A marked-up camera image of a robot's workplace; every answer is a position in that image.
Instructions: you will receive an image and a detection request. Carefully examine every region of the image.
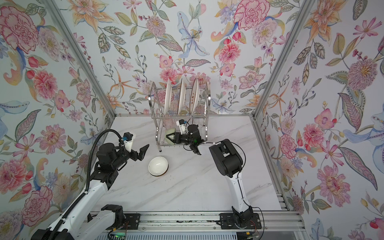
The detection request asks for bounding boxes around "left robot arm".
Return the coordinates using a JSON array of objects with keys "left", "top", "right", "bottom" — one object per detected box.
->
[{"left": 32, "top": 141, "right": 150, "bottom": 240}]

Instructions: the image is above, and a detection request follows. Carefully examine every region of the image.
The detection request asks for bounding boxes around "brown rimmed plate right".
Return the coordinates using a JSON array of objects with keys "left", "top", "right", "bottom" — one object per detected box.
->
[{"left": 190, "top": 79, "right": 200, "bottom": 115}]

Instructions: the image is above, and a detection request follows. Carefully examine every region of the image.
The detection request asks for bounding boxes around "pale green bowl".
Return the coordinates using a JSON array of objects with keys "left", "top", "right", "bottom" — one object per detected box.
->
[{"left": 165, "top": 128, "right": 176, "bottom": 145}]

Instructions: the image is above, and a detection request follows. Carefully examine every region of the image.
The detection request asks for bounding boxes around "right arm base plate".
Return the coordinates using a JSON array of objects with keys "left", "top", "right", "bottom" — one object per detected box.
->
[{"left": 219, "top": 213, "right": 263, "bottom": 231}]

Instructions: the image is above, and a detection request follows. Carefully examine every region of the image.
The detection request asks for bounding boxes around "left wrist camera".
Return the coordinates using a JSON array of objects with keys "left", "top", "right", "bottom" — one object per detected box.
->
[{"left": 122, "top": 132, "right": 136, "bottom": 153}]

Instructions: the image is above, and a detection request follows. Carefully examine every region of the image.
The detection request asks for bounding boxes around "chrome two-tier dish rack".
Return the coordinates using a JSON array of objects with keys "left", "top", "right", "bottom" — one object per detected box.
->
[{"left": 148, "top": 83, "right": 211, "bottom": 152}]

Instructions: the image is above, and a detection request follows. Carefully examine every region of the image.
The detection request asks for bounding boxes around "white plate left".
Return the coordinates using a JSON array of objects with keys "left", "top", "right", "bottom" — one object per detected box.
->
[{"left": 164, "top": 79, "right": 172, "bottom": 115}]

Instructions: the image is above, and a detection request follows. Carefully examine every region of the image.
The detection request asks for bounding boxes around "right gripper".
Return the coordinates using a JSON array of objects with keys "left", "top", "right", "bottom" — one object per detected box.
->
[{"left": 167, "top": 132, "right": 195, "bottom": 147}]

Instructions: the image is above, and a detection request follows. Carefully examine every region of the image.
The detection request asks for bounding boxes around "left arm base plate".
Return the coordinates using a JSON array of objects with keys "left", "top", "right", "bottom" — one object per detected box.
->
[{"left": 107, "top": 214, "right": 141, "bottom": 231}]

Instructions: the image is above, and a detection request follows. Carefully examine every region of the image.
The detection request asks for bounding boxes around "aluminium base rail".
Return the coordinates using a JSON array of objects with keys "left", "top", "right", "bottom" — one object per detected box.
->
[{"left": 86, "top": 210, "right": 307, "bottom": 233}]

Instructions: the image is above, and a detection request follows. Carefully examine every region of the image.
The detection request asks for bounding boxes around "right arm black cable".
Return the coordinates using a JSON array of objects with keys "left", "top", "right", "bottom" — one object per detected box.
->
[{"left": 182, "top": 119, "right": 265, "bottom": 240}]

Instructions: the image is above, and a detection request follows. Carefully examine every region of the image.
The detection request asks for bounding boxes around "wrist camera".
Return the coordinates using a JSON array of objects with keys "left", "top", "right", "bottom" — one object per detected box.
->
[
  {"left": 176, "top": 120, "right": 187, "bottom": 134},
  {"left": 122, "top": 132, "right": 136, "bottom": 153}
]

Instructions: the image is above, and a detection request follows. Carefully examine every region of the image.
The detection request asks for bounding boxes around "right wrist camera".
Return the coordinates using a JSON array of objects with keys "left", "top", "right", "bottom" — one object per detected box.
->
[{"left": 176, "top": 120, "right": 187, "bottom": 134}]

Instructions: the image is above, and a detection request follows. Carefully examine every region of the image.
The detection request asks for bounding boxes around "patterned plate middle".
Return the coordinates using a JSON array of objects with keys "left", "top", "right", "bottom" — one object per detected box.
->
[{"left": 178, "top": 79, "right": 187, "bottom": 115}]

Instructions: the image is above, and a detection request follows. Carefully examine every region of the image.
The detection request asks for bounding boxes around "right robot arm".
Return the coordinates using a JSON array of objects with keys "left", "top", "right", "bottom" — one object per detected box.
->
[{"left": 166, "top": 125, "right": 254, "bottom": 229}]

